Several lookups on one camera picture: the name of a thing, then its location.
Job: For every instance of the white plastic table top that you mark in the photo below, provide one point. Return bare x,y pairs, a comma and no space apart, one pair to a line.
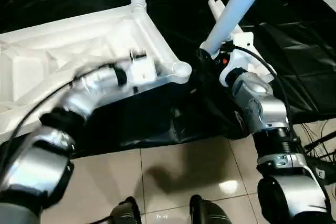
63,45

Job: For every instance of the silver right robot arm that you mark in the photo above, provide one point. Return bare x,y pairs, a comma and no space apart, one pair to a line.
262,119

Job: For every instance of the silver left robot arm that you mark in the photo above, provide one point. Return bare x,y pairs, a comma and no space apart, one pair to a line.
58,129

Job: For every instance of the black plastic mat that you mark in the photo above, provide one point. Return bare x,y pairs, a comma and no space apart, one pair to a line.
157,119

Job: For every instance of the person's black shoes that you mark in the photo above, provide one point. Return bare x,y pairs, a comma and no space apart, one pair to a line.
210,211
125,212

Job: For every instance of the black power adapter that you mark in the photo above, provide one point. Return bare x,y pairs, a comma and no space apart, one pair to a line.
324,174

